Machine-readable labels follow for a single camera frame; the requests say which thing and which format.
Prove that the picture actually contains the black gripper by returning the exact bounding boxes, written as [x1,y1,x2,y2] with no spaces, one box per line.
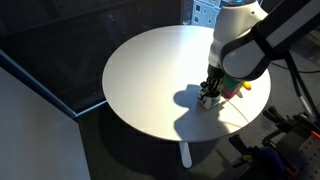
[199,64,225,100]

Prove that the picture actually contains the grey and pink block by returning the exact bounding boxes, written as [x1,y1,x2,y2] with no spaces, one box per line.
[221,87,242,100]

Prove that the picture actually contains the yellow toy banana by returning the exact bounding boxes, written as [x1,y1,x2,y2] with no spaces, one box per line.
[242,80,253,92]

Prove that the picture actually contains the white table base leg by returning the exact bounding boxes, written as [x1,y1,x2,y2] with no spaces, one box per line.
[178,141,194,169]

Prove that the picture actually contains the purple and black clamp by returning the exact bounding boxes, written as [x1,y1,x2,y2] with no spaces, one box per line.
[262,105,320,142]

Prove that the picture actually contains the purple clamp with orange trigger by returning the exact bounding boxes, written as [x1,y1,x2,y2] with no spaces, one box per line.
[229,134,300,178]

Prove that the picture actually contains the grey pegboard panel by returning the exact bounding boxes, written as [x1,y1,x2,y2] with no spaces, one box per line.
[288,131,320,180]

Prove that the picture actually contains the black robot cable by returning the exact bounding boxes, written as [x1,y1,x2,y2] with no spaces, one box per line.
[269,49,320,118]

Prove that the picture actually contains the window frame sill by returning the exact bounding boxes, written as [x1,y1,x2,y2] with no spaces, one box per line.
[0,49,111,120]

